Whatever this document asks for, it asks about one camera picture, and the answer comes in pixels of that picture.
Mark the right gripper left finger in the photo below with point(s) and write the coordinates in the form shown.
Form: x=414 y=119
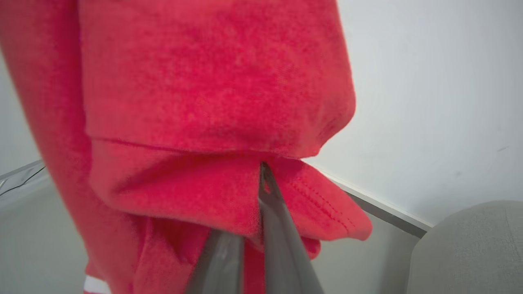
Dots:
x=220 y=265

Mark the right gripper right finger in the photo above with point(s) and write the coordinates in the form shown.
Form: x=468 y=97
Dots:
x=282 y=245

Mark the red basketball jersey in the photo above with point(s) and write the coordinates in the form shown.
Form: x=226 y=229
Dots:
x=204 y=81

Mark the grey fabric sofa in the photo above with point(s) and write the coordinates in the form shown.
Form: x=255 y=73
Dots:
x=470 y=253

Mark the white and black baseboard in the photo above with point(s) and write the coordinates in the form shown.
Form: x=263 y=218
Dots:
x=384 y=210

